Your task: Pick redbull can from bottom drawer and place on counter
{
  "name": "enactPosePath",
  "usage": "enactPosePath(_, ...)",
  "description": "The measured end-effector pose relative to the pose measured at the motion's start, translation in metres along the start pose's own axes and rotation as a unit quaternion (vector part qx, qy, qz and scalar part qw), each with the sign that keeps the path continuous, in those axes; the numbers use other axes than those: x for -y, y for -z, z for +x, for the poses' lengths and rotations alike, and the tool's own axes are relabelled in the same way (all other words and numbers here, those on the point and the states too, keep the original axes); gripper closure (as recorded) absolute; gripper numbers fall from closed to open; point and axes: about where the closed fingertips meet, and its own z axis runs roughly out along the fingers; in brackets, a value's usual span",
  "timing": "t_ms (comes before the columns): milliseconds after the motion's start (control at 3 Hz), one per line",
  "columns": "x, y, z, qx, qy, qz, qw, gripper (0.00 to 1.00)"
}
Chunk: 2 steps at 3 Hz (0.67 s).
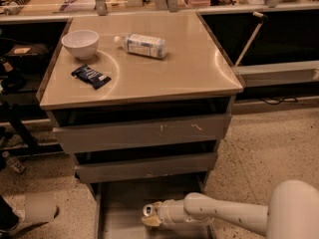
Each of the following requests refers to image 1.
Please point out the middle grey drawer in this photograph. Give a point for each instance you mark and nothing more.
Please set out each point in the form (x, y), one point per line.
(146, 168)

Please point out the clear plastic water bottle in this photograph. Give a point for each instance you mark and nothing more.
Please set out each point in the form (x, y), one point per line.
(142, 45)

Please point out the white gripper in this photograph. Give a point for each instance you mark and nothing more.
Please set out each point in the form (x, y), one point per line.
(164, 211)

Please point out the dark blue snack packet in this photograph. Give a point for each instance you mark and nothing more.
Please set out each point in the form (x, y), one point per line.
(90, 76)

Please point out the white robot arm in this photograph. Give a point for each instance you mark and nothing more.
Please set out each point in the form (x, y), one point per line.
(292, 212)

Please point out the silver redbull can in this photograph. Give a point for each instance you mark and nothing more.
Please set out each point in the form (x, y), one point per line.
(149, 210)

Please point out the black bag on shelf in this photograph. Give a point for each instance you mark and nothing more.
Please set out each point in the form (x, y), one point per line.
(29, 59)

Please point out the white sneaker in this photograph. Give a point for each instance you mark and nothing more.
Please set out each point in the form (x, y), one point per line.
(15, 221)

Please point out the top grey drawer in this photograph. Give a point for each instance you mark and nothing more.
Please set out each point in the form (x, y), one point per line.
(140, 133)

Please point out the grey drawer cabinet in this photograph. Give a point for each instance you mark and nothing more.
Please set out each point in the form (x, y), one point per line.
(193, 79)

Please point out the white ceramic bowl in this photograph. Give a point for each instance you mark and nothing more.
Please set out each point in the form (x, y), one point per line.
(81, 44)

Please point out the black stand leg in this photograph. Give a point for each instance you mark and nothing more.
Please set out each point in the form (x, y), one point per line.
(12, 117)

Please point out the small bottle on floor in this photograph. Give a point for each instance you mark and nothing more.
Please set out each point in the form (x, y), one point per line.
(13, 162)

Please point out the bottom grey open drawer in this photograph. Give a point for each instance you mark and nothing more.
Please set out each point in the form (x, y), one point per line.
(120, 208)

